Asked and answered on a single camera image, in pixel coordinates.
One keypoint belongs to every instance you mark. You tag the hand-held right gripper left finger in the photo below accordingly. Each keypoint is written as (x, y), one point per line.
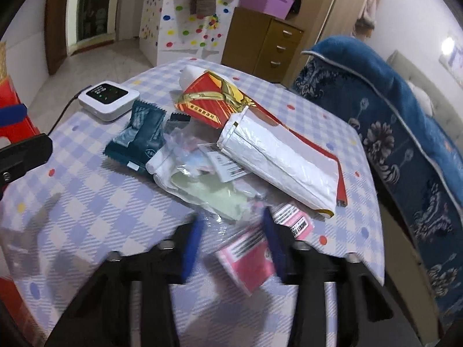
(190, 245)

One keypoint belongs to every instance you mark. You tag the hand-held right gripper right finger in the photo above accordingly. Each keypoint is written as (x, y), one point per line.
(272, 245)

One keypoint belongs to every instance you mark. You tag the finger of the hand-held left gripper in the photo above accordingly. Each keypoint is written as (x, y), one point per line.
(12, 115)
(25, 153)

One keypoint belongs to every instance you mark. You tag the pink plastic packet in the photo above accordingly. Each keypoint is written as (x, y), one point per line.
(246, 260)

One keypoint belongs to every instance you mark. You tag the pink and white packet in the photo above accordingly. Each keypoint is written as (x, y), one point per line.
(293, 220)

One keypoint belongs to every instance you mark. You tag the clear plastic bag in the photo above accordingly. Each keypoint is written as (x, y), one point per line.
(202, 191)

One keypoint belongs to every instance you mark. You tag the checkered tablecloth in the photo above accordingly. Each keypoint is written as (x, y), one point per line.
(90, 206)

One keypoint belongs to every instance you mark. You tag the white bubble mailer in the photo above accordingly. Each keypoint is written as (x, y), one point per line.
(282, 159)

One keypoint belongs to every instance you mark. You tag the white paper label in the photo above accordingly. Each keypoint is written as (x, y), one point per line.
(224, 164)

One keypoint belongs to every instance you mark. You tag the white pocket router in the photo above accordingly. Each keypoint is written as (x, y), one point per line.
(108, 97)

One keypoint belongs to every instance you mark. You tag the dark teal snack wrapper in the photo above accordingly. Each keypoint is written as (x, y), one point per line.
(141, 133)

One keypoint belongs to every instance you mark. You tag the small black wrapper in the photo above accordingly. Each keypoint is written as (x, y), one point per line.
(177, 120)

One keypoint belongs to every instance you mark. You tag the red and gold paper bag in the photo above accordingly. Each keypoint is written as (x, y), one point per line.
(209, 97)

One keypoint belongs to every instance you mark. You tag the blue floral blanket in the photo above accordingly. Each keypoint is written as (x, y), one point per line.
(398, 115)

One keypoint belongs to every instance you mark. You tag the white cabinet with coloured dots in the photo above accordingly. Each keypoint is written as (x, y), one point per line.
(181, 25)

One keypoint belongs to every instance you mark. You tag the wooden drawer cabinet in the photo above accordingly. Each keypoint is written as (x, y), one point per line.
(249, 39)

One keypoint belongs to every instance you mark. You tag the white plush pillow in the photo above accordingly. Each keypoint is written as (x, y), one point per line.
(421, 97)

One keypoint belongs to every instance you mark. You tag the beige upholstered bed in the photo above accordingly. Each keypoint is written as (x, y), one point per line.
(445, 97)

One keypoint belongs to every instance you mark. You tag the purple plastic basket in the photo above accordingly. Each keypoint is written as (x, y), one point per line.
(264, 1)

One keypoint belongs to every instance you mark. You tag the wooden wardrobe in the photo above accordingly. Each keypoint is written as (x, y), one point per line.
(336, 0)

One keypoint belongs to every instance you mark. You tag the dark wooden door frame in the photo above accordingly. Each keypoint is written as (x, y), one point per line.
(54, 25)

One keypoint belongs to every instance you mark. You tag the large wall picture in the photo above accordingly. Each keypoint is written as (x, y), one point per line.
(452, 50)

